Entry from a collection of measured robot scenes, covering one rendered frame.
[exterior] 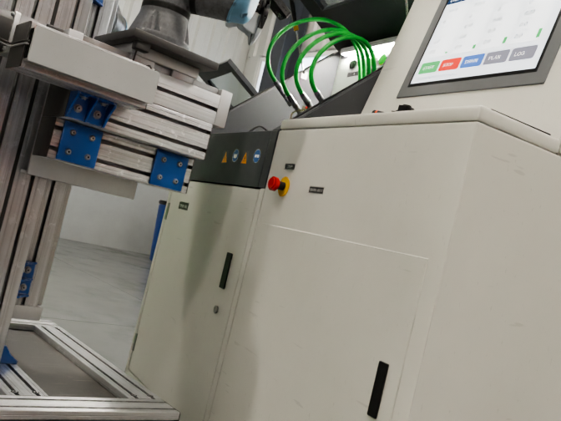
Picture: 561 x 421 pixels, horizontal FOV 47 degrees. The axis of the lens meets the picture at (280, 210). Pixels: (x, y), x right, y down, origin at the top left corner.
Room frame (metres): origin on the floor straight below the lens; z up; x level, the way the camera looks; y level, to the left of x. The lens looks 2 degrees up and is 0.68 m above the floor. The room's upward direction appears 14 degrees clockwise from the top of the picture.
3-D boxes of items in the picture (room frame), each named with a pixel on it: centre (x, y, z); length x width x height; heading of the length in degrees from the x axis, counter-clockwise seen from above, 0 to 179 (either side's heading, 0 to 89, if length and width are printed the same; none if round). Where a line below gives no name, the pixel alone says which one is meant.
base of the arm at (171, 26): (1.54, 0.38, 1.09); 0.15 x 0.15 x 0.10
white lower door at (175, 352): (2.03, 0.22, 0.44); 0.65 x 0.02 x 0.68; 30
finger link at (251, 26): (1.88, 0.21, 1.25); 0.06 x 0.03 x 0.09; 120
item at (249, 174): (2.03, 0.21, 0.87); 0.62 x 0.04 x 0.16; 30
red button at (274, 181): (1.62, 0.02, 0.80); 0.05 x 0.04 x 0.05; 30
